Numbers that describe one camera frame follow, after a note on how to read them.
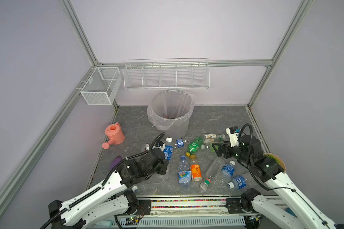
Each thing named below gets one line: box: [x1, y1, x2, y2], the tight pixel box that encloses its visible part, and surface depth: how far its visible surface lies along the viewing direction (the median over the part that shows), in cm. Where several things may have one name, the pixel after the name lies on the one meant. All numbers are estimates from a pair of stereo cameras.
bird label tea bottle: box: [203, 133, 226, 141], surface depth 98 cm
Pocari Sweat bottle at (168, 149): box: [163, 136, 174, 161], surface depth 73 cm
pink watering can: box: [101, 122, 126, 150], surface depth 94 cm
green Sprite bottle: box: [185, 135, 205, 157], surface depth 94 cm
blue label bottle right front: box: [227, 176, 248, 190], surface depth 79 cm
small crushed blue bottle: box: [174, 137, 189, 148], surface depth 95 cm
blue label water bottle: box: [217, 160, 236, 186], surface depth 82 cm
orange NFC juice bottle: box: [190, 154, 203, 182], surface depth 82 cm
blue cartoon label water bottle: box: [177, 155, 193, 189], surface depth 82 cm
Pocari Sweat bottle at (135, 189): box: [131, 185, 139, 193], surface depth 78 cm
